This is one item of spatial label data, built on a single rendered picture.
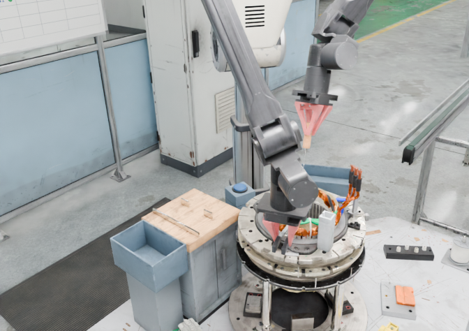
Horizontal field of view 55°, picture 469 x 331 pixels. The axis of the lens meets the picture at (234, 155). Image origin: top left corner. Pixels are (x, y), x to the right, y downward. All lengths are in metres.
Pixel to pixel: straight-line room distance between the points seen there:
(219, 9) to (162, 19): 2.51
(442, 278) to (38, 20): 2.55
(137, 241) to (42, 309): 1.46
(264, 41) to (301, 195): 0.69
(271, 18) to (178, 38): 1.91
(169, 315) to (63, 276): 1.62
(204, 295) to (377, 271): 0.57
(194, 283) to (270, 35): 0.74
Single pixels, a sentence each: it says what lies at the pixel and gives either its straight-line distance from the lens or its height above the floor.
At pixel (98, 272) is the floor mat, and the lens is 2.79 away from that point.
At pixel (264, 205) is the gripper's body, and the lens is 0.92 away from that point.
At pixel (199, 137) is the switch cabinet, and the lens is 3.44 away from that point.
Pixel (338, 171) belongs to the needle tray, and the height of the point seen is 1.05.
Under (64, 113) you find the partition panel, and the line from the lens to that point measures 3.29.
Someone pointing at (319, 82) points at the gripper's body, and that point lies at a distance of 1.04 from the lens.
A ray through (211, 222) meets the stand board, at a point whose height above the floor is 1.07.
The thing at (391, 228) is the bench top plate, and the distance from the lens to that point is 1.73.
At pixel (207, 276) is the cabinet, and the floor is 0.92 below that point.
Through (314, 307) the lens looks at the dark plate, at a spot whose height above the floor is 0.78.
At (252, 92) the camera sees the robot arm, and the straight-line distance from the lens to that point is 0.81.
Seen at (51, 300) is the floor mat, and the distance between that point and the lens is 2.71.
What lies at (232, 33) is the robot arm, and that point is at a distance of 0.82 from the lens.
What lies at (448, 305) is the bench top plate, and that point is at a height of 0.78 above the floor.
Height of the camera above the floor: 1.76
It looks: 27 degrees down
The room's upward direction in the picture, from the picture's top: 2 degrees counter-clockwise
